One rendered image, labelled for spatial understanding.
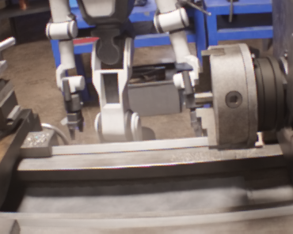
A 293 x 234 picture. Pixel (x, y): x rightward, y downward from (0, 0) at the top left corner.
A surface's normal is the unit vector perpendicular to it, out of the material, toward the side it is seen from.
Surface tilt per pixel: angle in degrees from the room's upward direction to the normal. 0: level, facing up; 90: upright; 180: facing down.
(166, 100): 90
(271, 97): 65
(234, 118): 81
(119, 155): 0
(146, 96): 90
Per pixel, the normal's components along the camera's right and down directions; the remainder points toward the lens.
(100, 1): -0.18, 0.48
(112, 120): -0.22, 0.08
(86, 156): -0.12, -0.88
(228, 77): -0.13, -0.33
